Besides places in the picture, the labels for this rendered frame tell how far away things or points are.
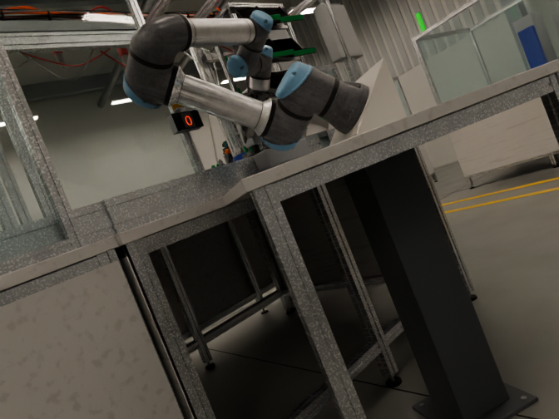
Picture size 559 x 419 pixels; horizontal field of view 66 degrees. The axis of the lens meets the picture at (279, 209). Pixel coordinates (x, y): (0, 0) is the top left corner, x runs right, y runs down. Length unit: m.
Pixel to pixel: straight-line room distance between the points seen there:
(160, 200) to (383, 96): 0.69
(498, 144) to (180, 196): 4.66
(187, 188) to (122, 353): 0.50
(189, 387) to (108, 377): 0.20
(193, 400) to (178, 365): 0.10
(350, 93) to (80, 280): 0.84
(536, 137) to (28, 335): 5.04
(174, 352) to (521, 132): 4.79
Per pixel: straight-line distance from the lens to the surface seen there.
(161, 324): 1.15
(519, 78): 1.25
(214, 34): 1.33
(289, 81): 1.24
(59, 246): 1.13
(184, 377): 1.19
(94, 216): 1.21
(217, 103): 1.27
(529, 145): 5.46
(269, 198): 0.91
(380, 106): 1.26
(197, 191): 1.34
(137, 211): 1.24
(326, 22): 3.45
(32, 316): 1.08
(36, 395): 1.09
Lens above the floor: 0.80
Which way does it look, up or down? 2 degrees down
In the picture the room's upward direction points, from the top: 22 degrees counter-clockwise
